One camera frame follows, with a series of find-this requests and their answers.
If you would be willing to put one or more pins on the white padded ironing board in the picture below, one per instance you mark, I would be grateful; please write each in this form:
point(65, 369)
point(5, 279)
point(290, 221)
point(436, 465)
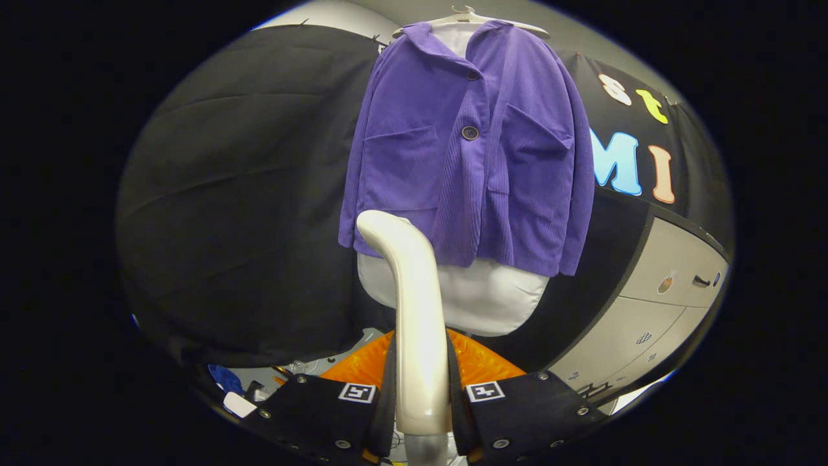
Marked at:
point(491, 298)

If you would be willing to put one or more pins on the white box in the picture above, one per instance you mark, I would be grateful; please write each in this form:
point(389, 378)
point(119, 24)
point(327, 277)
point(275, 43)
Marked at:
point(637, 396)

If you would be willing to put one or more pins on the grey cabinet with dark top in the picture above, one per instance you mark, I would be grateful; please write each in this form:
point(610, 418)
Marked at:
point(653, 310)

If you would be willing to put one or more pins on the blue cloth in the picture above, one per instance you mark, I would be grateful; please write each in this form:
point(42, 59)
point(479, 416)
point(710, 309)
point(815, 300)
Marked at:
point(226, 378)

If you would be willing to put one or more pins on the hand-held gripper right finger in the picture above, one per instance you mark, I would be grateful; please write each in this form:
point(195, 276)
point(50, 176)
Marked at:
point(517, 414)

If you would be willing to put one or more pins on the white garment steamer head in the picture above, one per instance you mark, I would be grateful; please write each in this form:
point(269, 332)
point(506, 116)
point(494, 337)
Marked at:
point(417, 310)

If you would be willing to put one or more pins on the white clothes hanger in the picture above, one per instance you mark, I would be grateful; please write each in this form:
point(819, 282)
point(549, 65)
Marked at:
point(466, 19)

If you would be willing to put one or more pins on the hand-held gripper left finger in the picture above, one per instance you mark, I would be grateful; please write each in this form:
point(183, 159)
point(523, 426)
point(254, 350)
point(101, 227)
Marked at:
point(323, 414)

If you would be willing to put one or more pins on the small white object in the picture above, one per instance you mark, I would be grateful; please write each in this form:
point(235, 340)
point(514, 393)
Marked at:
point(239, 404)

